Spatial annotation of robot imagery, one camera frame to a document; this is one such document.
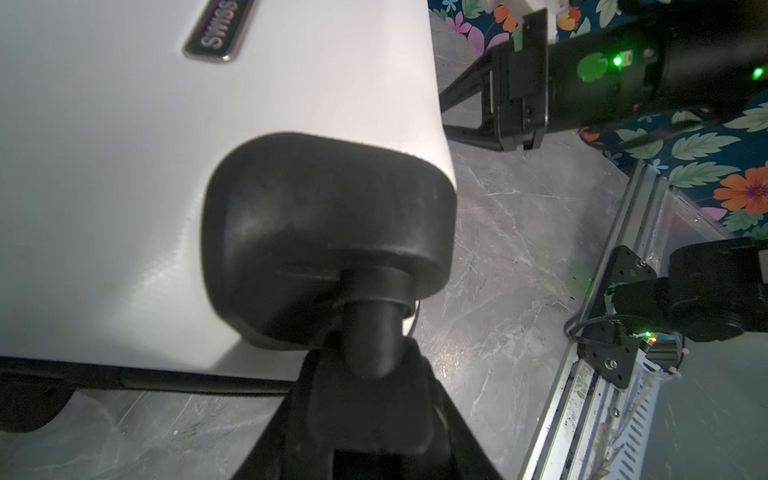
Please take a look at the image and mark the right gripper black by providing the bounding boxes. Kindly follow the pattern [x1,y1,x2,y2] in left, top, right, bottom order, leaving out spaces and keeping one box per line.
[439,9,549,152]

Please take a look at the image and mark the white vent grille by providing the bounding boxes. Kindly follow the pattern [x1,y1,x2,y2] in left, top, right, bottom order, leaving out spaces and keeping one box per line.
[588,352,669,479]

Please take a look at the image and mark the white hard-shell suitcase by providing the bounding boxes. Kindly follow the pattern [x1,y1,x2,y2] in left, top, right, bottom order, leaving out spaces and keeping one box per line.
[1,1,457,433]

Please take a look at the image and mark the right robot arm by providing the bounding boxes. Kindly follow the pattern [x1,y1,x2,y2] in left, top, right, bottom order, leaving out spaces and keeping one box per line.
[439,1,767,342]

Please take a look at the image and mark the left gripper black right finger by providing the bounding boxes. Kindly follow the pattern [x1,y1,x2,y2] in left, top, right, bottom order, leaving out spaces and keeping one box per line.
[413,357,502,479]

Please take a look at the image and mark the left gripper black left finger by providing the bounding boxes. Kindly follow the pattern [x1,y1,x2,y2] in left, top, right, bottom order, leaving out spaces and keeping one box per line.
[233,351,333,480]

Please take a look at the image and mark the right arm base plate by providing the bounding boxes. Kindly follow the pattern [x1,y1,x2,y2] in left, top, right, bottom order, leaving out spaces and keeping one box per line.
[577,245,657,390]

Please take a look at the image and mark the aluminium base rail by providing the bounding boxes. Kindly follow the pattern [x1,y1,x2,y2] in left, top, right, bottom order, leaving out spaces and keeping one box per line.
[518,158,733,480]

